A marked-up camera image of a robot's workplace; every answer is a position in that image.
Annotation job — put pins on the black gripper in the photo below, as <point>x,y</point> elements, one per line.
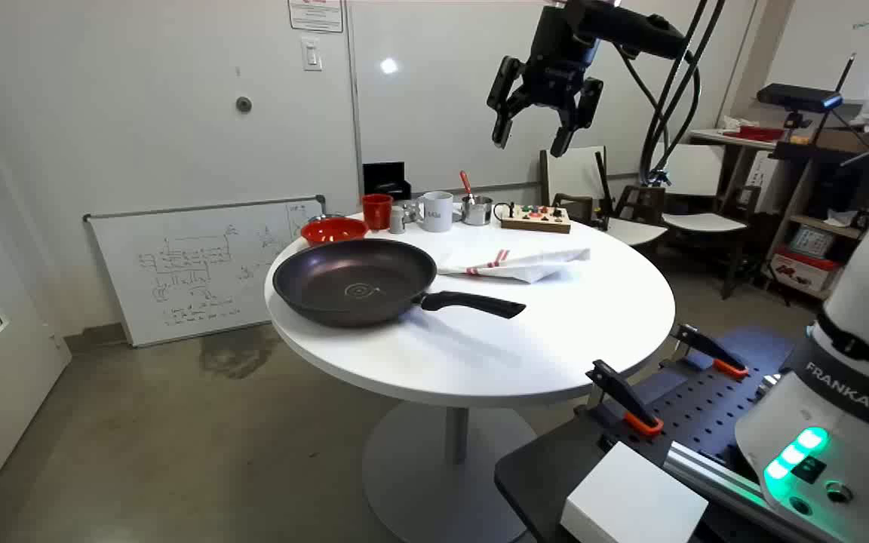
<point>558,48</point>

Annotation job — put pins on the white towel with red stripes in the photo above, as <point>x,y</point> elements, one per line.
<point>527,265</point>

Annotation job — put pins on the white chair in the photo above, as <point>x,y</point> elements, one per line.
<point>695,170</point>
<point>574,170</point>

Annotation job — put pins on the wooden toy board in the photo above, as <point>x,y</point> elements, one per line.
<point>533,218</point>

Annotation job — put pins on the steel pot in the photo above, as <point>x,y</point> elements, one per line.
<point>475,211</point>

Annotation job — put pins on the white mug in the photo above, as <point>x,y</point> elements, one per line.
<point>435,211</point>

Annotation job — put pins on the red cup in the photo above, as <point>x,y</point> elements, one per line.
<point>379,211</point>

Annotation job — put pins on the red tray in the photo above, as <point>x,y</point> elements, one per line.
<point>759,134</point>

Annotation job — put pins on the red bowl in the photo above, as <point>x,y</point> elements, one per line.
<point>331,230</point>

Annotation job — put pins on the black device on shelf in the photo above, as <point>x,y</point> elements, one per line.
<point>798,98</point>

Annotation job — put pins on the black frying pan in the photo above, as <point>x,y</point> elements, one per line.
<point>354,280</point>

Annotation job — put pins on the black orange clamp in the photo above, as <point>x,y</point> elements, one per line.
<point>620,395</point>
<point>706,348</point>

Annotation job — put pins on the wooden shelf unit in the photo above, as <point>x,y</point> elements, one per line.
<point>836,145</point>

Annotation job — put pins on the red white box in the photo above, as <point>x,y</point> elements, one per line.
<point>799,273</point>

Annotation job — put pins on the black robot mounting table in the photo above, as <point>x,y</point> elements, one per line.
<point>700,402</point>

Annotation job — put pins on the leaning whiteboard with drawings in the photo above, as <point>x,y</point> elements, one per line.
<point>202,273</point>

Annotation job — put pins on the silver aluminium bar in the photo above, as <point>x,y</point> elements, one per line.
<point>706,470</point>

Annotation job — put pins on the white door with window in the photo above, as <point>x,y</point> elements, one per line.
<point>14,402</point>

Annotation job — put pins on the large wall whiteboard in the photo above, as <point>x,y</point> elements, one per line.
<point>435,108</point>

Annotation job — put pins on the black wall holder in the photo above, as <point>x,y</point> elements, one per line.
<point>386,179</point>

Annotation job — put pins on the white light switch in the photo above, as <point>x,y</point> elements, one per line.
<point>312,56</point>

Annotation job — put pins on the paper wall sign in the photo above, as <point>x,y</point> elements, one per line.
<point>313,16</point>

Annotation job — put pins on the round wall knob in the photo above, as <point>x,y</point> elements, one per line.
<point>241,103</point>

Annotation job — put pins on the white table pedestal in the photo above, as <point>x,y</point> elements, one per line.
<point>424,470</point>

